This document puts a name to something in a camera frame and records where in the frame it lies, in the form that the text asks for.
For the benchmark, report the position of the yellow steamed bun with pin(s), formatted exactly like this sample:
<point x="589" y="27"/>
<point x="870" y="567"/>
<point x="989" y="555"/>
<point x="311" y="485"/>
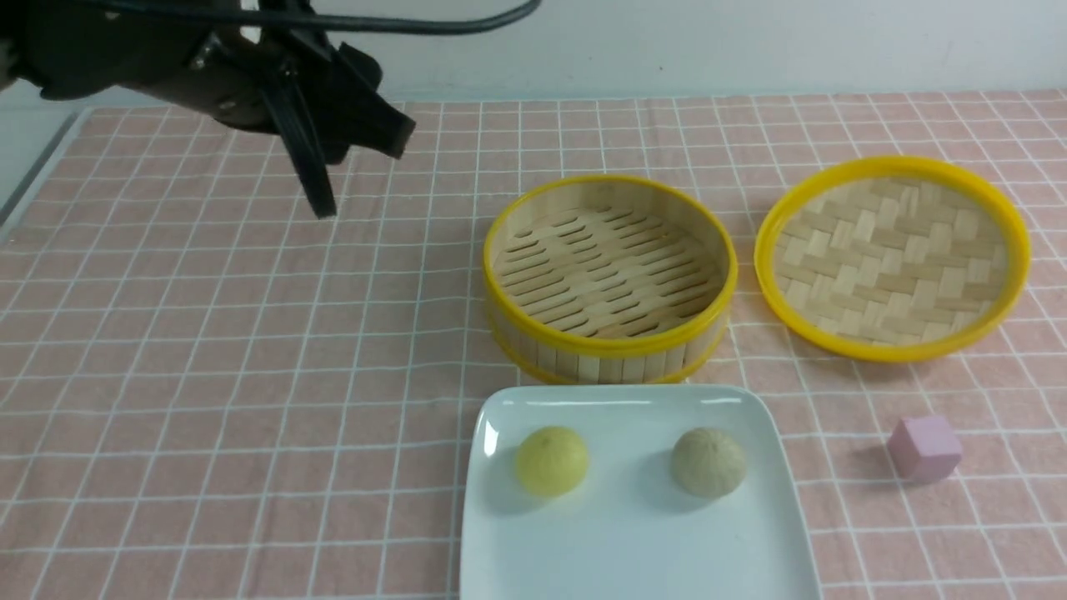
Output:
<point x="551" y="462"/>

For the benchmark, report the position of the bamboo steamer basket yellow rim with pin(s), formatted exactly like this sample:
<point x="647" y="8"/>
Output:
<point x="608" y="279"/>

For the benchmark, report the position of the white square plate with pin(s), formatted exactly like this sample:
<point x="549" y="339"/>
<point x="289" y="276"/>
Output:
<point x="628" y="531"/>

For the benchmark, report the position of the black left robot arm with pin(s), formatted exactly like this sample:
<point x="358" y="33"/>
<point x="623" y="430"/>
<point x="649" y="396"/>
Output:
<point x="71" y="52"/>

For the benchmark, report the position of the bamboo steamer lid yellow rim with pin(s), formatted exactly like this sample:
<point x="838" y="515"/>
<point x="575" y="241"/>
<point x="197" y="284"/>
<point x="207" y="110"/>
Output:
<point x="892" y="259"/>

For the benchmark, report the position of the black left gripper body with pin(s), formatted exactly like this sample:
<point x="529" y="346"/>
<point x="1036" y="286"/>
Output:
<point x="224" y="74"/>

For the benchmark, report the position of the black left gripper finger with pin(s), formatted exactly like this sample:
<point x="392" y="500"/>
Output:
<point x="291" y="117"/>
<point x="351" y="113"/>

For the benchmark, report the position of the beige steamed bun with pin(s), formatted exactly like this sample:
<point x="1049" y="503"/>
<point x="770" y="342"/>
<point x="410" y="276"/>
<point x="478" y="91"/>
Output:
<point x="708" y="463"/>

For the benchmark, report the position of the pink cube block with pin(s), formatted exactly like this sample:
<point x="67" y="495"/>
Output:
<point x="924" y="449"/>

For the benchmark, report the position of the pink checkered tablecloth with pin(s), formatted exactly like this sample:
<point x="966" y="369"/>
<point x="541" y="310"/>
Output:
<point x="208" y="394"/>

